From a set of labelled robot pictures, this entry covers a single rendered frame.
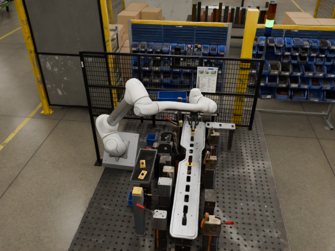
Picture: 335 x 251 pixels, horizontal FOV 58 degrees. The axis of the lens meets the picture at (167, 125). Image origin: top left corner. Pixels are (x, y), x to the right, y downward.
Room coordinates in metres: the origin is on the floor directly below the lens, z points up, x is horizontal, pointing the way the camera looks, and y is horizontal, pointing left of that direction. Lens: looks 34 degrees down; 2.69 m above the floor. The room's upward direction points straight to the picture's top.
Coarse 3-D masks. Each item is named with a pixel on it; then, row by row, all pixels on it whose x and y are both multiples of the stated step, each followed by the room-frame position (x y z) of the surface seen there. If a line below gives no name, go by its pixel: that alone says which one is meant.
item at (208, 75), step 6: (198, 66) 2.91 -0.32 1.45; (204, 66) 2.91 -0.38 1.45; (210, 66) 2.90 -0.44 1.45; (198, 72) 2.91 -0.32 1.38; (204, 72) 2.91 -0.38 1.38; (210, 72) 2.90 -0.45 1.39; (216, 72) 2.89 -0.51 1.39; (198, 78) 2.91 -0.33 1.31; (204, 78) 2.91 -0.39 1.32; (210, 78) 2.90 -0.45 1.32; (216, 78) 2.89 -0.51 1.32; (204, 84) 2.91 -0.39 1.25; (210, 84) 2.90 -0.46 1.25; (216, 84) 2.89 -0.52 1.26; (204, 90) 2.90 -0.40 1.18; (210, 90) 2.90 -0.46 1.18
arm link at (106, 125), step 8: (128, 80) 2.16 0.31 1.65; (136, 80) 2.15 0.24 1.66; (128, 88) 2.10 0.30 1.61; (136, 88) 2.08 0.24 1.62; (144, 88) 2.11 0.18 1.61; (128, 96) 2.08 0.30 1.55; (136, 96) 2.03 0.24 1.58; (144, 96) 2.04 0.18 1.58; (120, 104) 2.16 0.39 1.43; (128, 104) 2.11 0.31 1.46; (112, 112) 2.23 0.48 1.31; (120, 112) 2.16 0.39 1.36; (96, 120) 2.34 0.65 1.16; (104, 120) 2.26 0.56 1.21; (112, 120) 2.21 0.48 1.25; (104, 128) 2.22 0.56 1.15; (112, 128) 2.22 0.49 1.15; (104, 136) 2.21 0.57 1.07
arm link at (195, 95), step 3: (192, 90) 2.36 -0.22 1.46; (195, 90) 2.35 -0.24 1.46; (198, 90) 2.35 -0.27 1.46; (192, 93) 2.34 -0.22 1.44; (195, 93) 2.33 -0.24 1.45; (198, 93) 2.33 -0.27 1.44; (189, 96) 2.36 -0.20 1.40; (192, 96) 2.33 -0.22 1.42; (195, 96) 2.32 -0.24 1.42; (198, 96) 2.32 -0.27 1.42; (201, 96) 2.32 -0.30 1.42; (189, 99) 2.35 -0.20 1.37; (192, 99) 2.32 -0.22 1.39; (195, 99) 2.31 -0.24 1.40; (198, 99) 2.29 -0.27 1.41; (189, 102) 2.36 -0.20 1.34; (192, 102) 2.32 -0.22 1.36; (195, 102) 2.30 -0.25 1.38
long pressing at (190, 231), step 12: (204, 132) 2.37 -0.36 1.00; (180, 144) 2.18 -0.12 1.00; (204, 144) 2.19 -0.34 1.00; (192, 156) 2.01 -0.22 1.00; (180, 168) 1.86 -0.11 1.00; (192, 168) 1.86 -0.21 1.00; (180, 180) 1.72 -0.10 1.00; (192, 180) 1.72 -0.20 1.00; (192, 192) 1.60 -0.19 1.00; (180, 204) 1.48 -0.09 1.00; (192, 204) 1.48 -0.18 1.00; (180, 216) 1.38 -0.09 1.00; (192, 216) 1.38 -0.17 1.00; (180, 228) 1.28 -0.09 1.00; (192, 228) 1.28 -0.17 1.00
